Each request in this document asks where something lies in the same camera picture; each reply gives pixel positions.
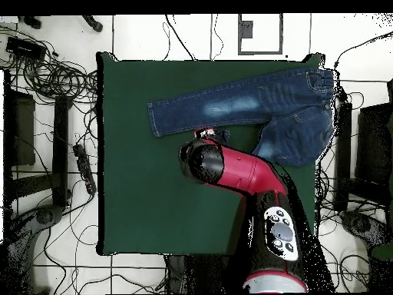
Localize black cable tangle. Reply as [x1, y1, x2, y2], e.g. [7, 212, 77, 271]
[0, 26, 99, 104]

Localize black electronics box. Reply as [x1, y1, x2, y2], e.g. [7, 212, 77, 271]
[5, 36, 48, 61]

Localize black frame stand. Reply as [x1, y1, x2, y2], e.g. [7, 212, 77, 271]
[2, 70, 73, 213]

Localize dark green table cloth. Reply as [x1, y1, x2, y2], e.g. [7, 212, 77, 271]
[95, 51, 325, 257]

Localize black power strip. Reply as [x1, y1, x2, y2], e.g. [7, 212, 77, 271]
[72, 143, 97, 195]

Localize black cabinet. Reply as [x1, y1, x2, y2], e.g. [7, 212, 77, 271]
[355, 78, 393, 204]

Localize black metal column stand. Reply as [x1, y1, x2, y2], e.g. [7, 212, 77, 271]
[165, 254, 234, 294]

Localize grey square frame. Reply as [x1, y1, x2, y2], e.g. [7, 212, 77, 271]
[237, 13, 284, 56]

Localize blue denim jeans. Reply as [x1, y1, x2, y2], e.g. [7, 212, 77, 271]
[147, 67, 337, 168]

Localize black upright bar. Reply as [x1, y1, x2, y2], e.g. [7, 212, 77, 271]
[334, 102, 353, 213]

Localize black stand foot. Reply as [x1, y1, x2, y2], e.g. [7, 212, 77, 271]
[22, 15, 41, 30]
[81, 15, 104, 32]

